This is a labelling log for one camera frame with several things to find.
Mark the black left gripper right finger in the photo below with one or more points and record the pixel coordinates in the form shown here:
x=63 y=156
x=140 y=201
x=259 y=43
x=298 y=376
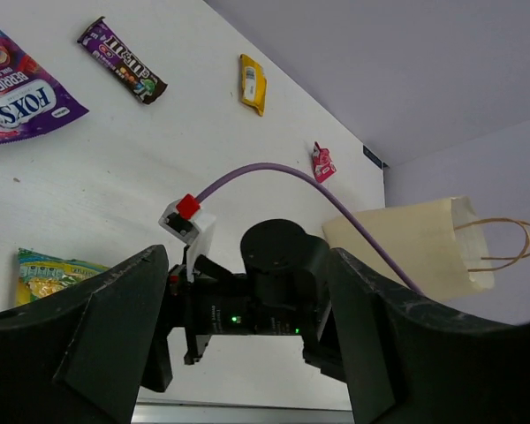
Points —
x=409 y=359

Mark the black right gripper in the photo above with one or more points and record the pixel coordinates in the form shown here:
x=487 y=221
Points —
x=283 y=291

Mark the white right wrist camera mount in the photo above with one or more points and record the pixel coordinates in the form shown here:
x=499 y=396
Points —
x=186 y=220

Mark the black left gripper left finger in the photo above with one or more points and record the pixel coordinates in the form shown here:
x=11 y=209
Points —
x=82 y=354

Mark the red candy packet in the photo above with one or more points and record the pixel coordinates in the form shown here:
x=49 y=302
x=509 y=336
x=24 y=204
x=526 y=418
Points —
x=323 y=166

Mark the purple chocolate bar wrapper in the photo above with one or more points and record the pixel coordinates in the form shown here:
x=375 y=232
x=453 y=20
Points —
x=101 y=43

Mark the yellow snack bar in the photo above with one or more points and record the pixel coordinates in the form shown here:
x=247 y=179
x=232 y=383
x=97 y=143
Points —
x=253 y=84

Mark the brown paper bag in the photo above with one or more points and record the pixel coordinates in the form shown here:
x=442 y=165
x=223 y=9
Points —
x=441 y=245

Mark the purple white snack packet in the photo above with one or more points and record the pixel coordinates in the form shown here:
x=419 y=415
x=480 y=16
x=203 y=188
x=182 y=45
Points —
x=32 y=102

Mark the green yellow chips bag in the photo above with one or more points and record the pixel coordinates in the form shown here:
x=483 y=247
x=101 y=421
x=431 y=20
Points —
x=41 y=275

